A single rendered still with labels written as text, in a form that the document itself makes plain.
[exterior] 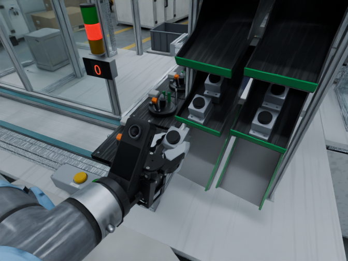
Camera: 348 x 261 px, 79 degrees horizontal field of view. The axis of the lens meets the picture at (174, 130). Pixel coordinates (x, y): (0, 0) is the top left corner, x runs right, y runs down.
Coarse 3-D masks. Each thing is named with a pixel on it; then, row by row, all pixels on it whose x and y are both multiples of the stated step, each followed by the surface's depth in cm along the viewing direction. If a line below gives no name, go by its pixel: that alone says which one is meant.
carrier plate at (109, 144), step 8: (120, 128) 90; (160, 128) 90; (112, 136) 86; (104, 144) 83; (112, 144) 83; (160, 144) 83; (96, 152) 79; (104, 152) 79; (112, 152) 79; (160, 152) 79; (104, 160) 77; (112, 160) 76
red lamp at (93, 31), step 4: (84, 24) 71; (88, 24) 71; (92, 24) 71; (96, 24) 71; (88, 28) 71; (92, 28) 71; (96, 28) 72; (88, 32) 72; (92, 32) 72; (96, 32) 73; (100, 32) 74; (88, 36) 73; (92, 36) 73; (96, 36) 73; (100, 36) 75
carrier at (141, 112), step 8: (152, 96) 109; (160, 96) 97; (168, 96) 100; (176, 96) 97; (144, 104) 105; (152, 104) 100; (160, 104) 98; (168, 104) 101; (176, 104) 100; (136, 112) 99; (144, 112) 99; (152, 112) 96; (160, 112) 96; (168, 112) 96; (176, 112) 99; (144, 120) 95; (152, 120) 95; (160, 120) 95; (168, 120) 95; (176, 120) 95; (168, 128) 91
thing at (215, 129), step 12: (252, 48) 60; (204, 72) 63; (240, 72) 61; (192, 84) 59; (204, 84) 62; (228, 84) 60; (240, 84) 53; (192, 96) 61; (228, 96) 58; (240, 96) 57; (180, 108) 58; (216, 108) 57; (228, 108) 56; (180, 120) 57; (216, 120) 56; (228, 120) 55; (216, 132) 52
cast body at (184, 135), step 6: (168, 132) 46; (174, 132) 45; (180, 132) 46; (186, 132) 46; (168, 138) 45; (174, 138) 44; (180, 138) 45; (186, 138) 46; (168, 144) 45; (174, 144) 45
